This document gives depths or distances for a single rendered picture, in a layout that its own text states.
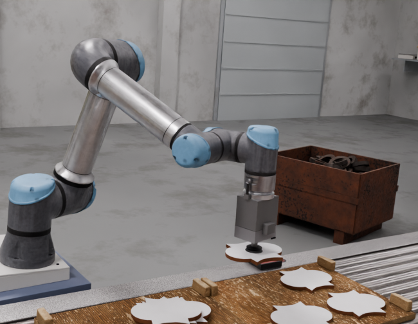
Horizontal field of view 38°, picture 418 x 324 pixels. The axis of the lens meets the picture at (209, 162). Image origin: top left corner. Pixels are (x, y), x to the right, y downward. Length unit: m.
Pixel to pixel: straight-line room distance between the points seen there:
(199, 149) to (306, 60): 10.45
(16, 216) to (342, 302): 0.86
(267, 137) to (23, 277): 0.75
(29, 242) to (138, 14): 8.14
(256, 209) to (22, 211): 0.63
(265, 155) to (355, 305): 0.43
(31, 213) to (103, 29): 7.84
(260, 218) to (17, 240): 0.66
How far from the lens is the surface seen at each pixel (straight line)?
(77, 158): 1.72
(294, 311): 1.47
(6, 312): 1.49
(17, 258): 1.73
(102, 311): 1.43
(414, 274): 1.89
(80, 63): 1.51
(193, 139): 1.32
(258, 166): 1.41
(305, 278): 1.66
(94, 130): 1.69
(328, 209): 4.84
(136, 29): 9.66
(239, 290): 1.56
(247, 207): 1.44
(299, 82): 11.67
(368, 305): 1.56
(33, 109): 9.13
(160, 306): 1.36
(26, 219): 1.68
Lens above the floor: 1.57
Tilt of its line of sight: 12 degrees down
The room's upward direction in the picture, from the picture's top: 4 degrees clockwise
